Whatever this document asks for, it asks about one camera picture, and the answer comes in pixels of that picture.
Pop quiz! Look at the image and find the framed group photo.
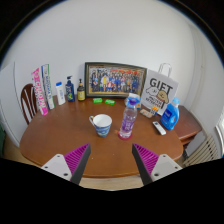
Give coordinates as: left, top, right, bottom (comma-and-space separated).
84, 61, 148, 99

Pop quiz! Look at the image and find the dark wooden chair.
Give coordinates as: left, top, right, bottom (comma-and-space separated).
20, 83, 39, 125

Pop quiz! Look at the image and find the white radiator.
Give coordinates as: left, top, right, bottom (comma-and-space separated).
182, 133, 218, 168

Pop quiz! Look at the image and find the dark blue pump bottle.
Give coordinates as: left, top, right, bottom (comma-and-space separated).
65, 75, 76, 103

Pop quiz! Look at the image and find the long white green box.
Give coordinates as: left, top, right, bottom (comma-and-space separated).
40, 63, 56, 111

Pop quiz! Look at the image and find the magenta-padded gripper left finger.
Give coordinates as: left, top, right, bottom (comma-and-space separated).
40, 143, 92, 186

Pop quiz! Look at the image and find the small orange packet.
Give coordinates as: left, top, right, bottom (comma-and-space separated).
149, 105, 160, 116

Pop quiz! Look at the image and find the small snack packet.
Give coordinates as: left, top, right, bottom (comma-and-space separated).
139, 108, 154, 119

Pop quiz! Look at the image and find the amber pump bottle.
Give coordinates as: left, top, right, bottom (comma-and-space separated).
76, 78, 86, 102

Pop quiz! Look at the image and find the white paper gift bag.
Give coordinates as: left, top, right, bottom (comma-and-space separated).
139, 62, 180, 117

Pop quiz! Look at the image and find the white lotion bottle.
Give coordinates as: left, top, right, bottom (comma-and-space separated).
55, 81, 67, 106

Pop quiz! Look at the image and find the blue detergent bottle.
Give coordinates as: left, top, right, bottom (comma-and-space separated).
160, 96, 181, 131

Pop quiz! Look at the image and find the white remote control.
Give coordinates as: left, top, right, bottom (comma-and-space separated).
152, 120, 167, 136

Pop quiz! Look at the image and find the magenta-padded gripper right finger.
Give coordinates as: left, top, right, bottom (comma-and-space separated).
132, 143, 183, 186

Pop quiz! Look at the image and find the blue painted white mug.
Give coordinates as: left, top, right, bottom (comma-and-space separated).
88, 113, 113, 138

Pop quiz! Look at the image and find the clear purple-capped water bottle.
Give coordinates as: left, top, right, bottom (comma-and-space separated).
118, 97, 139, 140

